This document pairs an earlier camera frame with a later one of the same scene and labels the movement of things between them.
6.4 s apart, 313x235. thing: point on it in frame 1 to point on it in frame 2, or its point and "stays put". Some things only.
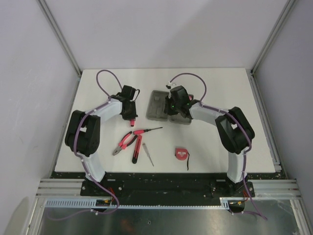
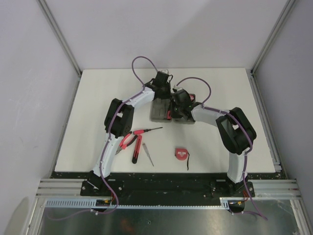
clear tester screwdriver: (147, 152) stays put
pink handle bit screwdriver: (141, 131) stays put
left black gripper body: (131, 114) to (166, 92)
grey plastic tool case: (156, 107) stays put
